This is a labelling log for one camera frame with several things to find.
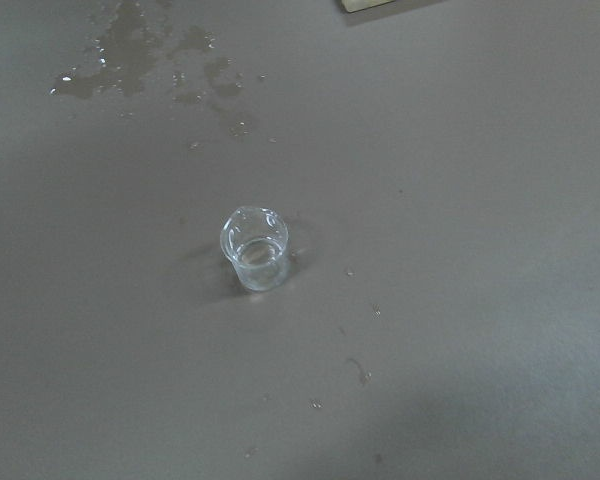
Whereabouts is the bamboo cutting board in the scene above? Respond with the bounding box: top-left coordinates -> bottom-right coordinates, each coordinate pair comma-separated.
340,0 -> 394,13

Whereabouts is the clear glass measuring cup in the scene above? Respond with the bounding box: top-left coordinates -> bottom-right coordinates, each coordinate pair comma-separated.
219,206 -> 290,292

